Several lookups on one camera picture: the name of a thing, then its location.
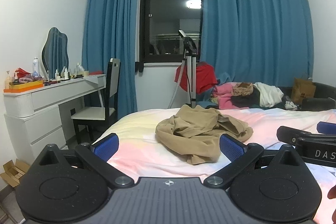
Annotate tan t-shirt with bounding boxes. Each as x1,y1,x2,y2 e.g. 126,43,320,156
155,105,253,165

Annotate person's right hand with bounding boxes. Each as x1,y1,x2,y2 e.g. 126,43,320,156
327,185,336,200

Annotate black sofa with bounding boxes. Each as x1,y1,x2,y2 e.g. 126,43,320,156
278,81,336,111

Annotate white garment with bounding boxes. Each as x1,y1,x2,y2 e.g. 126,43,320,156
253,83,284,108

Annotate brown paper bag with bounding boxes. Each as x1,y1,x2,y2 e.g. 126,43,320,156
291,78,316,105

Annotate black garment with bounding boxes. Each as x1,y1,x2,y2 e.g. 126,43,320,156
231,89,260,108

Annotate cardboard box on floor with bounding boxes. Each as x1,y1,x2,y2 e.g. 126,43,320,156
1,159,30,188

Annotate brown lace garment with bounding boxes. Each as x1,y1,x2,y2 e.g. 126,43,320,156
232,83,253,96

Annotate black and white chair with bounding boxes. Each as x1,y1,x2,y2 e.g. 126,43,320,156
71,58,120,144

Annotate white vanity desk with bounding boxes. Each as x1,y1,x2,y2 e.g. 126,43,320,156
3,75,106,164

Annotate pink garment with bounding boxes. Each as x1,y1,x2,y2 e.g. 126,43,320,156
211,82,248,110

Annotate pastel tie-dye bed duvet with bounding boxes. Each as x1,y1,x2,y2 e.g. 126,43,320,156
90,107,336,193

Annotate red garment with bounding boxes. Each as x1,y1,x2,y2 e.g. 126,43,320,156
174,62,218,94

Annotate right blue curtain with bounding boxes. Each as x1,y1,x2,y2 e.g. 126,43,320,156
201,0,313,86

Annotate blue curtain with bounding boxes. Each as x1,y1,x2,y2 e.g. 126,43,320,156
201,0,313,86
82,0,138,118

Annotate orange tray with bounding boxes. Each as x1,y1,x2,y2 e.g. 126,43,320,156
3,81,44,93

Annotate white spray bottle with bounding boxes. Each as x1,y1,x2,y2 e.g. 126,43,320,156
32,57,40,77

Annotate wavy vanity mirror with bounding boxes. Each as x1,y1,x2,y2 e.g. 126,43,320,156
41,27,69,79

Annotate silver tripod with phone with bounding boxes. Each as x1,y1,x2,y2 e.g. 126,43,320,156
168,30,197,109

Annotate left blue curtain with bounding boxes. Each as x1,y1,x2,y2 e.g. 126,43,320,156
82,0,138,118

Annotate dark window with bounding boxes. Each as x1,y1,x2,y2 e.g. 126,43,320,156
139,0,203,63

